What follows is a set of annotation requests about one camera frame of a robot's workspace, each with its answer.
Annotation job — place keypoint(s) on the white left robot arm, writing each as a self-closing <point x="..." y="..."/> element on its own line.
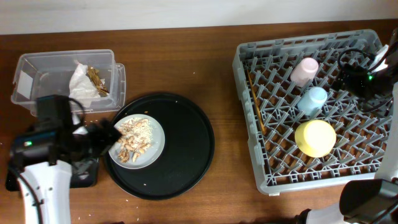
<point x="46" y="191"/>

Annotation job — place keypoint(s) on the grey dishwasher rack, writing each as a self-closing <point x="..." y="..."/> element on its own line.
<point x="361" y="134"/>

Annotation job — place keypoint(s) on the grey plate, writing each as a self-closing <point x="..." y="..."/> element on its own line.
<point x="153" y="152"/>

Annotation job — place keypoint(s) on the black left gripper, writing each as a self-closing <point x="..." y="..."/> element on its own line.
<point x="103" y="140"/>

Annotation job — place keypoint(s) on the pink cup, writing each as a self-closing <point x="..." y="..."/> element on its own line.
<point x="304" y="71"/>

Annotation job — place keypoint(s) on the gold coffee sachet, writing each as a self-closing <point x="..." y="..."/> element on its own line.
<point x="99" y="85"/>

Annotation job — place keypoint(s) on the white tissue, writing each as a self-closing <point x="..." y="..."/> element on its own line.
<point x="81" y="87"/>

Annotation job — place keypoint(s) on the clear plastic bin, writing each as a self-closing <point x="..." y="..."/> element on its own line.
<point x="49" y="73"/>

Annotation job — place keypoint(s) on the round black tray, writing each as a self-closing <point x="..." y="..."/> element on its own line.
<point x="186" y="156"/>

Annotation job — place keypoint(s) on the blue cup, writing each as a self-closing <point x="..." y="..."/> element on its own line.
<point x="312" y="100"/>

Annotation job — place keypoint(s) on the yellow bowl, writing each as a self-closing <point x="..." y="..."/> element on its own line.
<point x="315" y="138"/>

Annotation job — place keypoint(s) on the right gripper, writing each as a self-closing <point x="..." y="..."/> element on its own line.
<point x="350" y="86"/>

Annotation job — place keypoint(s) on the black rectangular tray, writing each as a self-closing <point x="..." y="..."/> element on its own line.
<point x="84" y="174"/>

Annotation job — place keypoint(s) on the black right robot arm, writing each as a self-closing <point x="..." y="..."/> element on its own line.
<point x="366" y="201"/>

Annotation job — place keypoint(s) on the pile of nuts and oats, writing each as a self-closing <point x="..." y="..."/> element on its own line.
<point x="135" y="140"/>

